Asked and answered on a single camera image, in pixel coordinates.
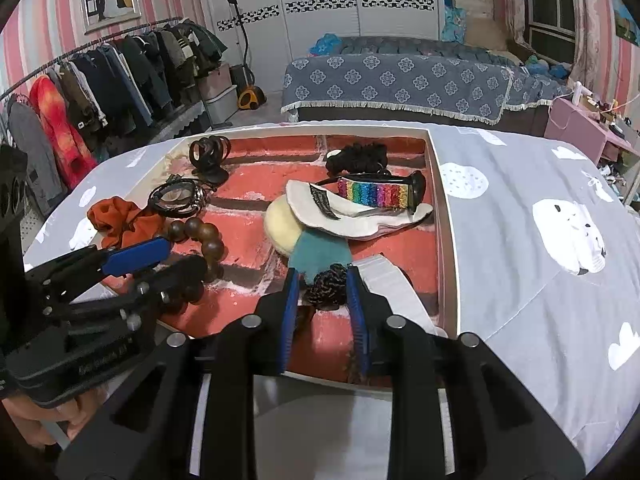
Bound black braided hair tie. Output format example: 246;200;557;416
302;262;352;312

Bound dark bed frame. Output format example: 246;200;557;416
280;35;572;137

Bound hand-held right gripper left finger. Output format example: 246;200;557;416
55;267;302;480

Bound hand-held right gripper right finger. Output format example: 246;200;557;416
346;265;586;480

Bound brick-patterned tray box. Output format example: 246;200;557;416
99;121;464;392

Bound teal cloth piece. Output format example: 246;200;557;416
288;232;354;287

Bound grey lace-edged cover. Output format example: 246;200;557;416
97;100;212;162

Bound blue floral bedspread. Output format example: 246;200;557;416
280;52;572;127

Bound black cord bracelet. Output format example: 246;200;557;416
147;174;217;221

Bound blue plush toys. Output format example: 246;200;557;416
524;52;571;79

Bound beige cushion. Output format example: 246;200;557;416
464;17;509;52

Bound orange scrunchie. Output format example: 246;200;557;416
86;196;172;252

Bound metal clothes rack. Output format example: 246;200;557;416
0;17;184;112

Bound row of hanging clothes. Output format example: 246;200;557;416
0;20;229;217

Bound garment steamer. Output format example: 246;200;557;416
218;0;266;111

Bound grey cloud-print tablecloth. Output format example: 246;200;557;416
22;120;632;472

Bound person's left hand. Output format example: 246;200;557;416
0;387;109;452

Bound rainbow glitter headband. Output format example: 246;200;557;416
315;170;429;212

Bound cream round puff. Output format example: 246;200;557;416
263;195;307;262

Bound folded blue quilt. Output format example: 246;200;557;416
329;35;512;62

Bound white ribbed band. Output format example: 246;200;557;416
350;253;449;337

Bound large window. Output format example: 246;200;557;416
522;0;579;67

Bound blue hanging cloth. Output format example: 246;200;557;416
442;0;469;44

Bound unframed wall poster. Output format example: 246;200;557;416
612;0;640;47

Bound white fabric headband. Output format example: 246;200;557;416
284;179;435;242

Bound wooden bead bracelet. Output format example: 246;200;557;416
162;217;227;311

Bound white storage box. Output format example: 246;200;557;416
204;85;240;127

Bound pink bedside table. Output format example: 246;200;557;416
543;97;640;167

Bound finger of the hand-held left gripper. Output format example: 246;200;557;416
49;255;209;335
25;236;174;307

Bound blue pillow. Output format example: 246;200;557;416
308;33;342;57

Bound black scrunchie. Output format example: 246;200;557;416
324;142;391;177

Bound pink floral curtain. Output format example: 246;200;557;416
499;0;527;47
567;0;602;92

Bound pink storage box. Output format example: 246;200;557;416
197;63;234;99

